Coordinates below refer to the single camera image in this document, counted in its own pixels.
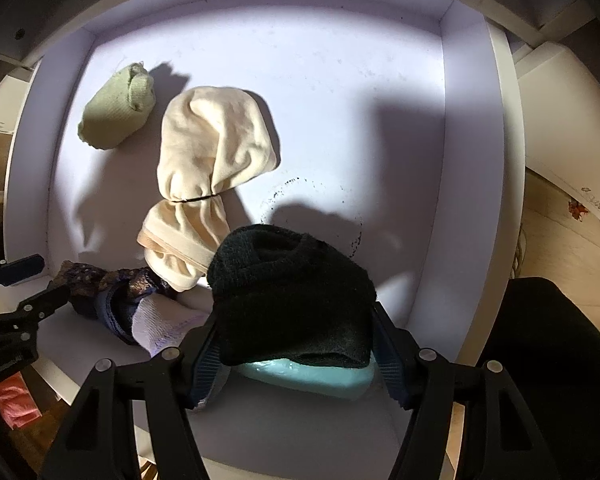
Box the white cabinet panel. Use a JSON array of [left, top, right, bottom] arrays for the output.
[[515, 42, 600, 220]]

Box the cream tied cloth bundle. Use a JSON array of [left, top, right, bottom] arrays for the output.
[[137, 87, 277, 292]]

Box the dark navy patterned cloth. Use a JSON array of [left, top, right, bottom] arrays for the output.
[[47, 260, 176, 346]]

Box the lavender sock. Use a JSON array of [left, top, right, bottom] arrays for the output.
[[131, 294, 210, 356]]

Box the black knit cloth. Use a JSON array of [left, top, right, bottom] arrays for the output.
[[207, 224, 377, 368]]

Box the green rolled sock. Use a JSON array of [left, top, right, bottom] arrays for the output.
[[78, 63, 156, 150]]

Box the light blue soft item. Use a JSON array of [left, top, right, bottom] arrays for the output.
[[233, 358, 377, 400]]

